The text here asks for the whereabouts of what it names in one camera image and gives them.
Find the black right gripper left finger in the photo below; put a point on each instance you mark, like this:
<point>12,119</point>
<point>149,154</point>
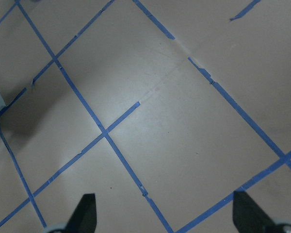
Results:
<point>84,218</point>

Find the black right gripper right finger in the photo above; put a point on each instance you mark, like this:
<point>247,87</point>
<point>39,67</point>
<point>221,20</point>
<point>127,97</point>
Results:
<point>248,217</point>

